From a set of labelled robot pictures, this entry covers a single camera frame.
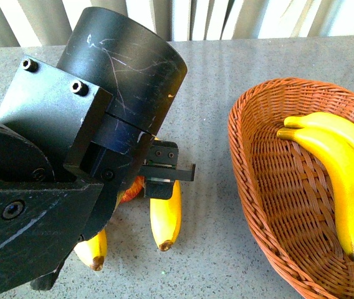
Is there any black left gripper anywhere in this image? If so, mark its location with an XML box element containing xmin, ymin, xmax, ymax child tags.
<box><xmin>138</xmin><ymin>140</ymin><xmax>196</xmax><ymax>199</ymax></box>

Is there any red yellow apple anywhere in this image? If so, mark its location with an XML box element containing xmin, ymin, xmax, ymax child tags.
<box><xmin>120</xmin><ymin>176</ymin><xmax>145</xmax><ymax>204</ymax></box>

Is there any yellow banana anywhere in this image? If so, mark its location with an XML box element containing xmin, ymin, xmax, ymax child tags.
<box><xmin>277</xmin><ymin>128</ymin><xmax>354</xmax><ymax>261</ymax></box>
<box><xmin>74</xmin><ymin>229</ymin><xmax>107</xmax><ymax>272</ymax></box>
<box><xmin>284</xmin><ymin>112</ymin><xmax>354</xmax><ymax>147</ymax></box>
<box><xmin>150</xmin><ymin>181</ymin><xmax>182</xmax><ymax>252</ymax></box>

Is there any brown wicker basket right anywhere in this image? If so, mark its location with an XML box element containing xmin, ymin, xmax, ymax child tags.
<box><xmin>227</xmin><ymin>78</ymin><xmax>354</xmax><ymax>298</ymax></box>

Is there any yellow banana front in basket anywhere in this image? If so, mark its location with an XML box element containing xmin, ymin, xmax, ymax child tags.
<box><xmin>277</xmin><ymin>128</ymin><xmax>354</xmax><ymax>261</ymax></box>

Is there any grey pleated curtain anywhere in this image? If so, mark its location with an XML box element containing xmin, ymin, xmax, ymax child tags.
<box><xmin>0</xmin><ymin>0</ymin><xmax>354</xmax><ymax>47</ymax></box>

